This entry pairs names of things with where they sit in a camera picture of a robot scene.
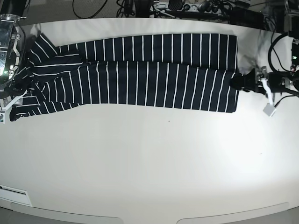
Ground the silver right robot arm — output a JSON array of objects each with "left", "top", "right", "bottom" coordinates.
[{"left": 0, "top": 0, "right": 31, "bottom": 99}]

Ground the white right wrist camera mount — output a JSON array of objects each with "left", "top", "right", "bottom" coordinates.
[{"left": 0, "top": 90, "right": 27, "bottom": 124}]

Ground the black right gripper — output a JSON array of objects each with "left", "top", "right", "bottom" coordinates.
[{"left": 9, "top": 70, "right": 31, "bottom": 96}]

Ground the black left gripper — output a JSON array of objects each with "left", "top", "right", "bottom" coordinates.
[{"left": 229, "top": 69, "right": 266, "bottom": 95}]

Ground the navy white striped T-shirt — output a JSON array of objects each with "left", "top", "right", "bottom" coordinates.
[{"left": 9, "top": 34, "right": 238, "bottom": 122}]

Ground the white power strip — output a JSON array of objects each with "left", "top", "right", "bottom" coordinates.
[{"left": 153, "top": 0, "right": 228, "bottom": 14}]

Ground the white label sticker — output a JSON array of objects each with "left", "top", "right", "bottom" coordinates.
[{"left": 0, "top": 185, "right": 32, "bottom": 207}]

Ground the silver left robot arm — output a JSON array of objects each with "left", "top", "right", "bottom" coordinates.
[{"left": 230, "top": 0, "right": 299, "bottom": 98}]

